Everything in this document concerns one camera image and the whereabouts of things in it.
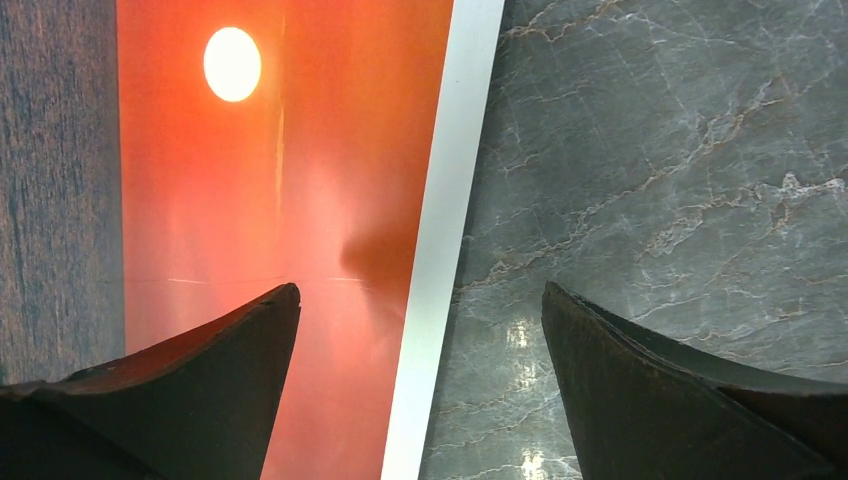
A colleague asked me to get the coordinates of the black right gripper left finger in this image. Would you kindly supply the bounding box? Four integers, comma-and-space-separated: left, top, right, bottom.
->
1, 283, 301, 479

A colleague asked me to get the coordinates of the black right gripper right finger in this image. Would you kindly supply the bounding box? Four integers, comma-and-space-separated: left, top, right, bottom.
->
541, 282, 847, 479

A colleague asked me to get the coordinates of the red sunset photo print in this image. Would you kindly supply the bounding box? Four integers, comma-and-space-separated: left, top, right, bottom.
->
0, 0, 508, 480

